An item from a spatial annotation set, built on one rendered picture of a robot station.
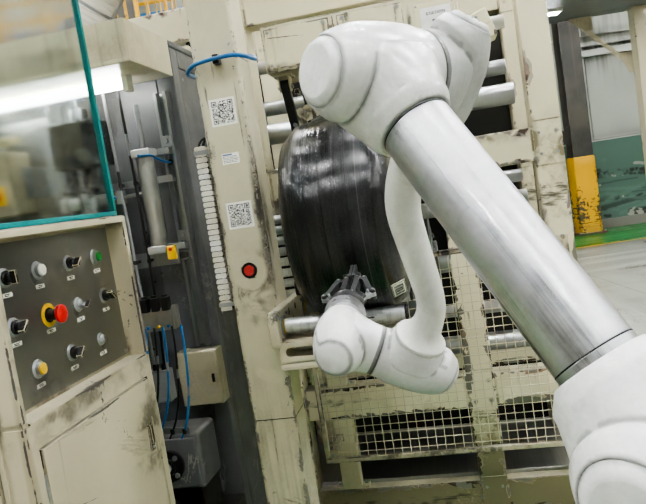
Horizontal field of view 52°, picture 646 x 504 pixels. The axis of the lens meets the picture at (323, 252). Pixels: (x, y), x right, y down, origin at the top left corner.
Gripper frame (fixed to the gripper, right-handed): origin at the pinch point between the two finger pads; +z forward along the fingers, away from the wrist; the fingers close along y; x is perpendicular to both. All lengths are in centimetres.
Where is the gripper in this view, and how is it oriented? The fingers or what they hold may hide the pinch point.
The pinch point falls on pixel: (353, 275)
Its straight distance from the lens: 163.3
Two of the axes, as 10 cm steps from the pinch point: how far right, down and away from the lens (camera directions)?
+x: 2.0, 9.2, 3.3
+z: 1.3, -3.5, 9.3
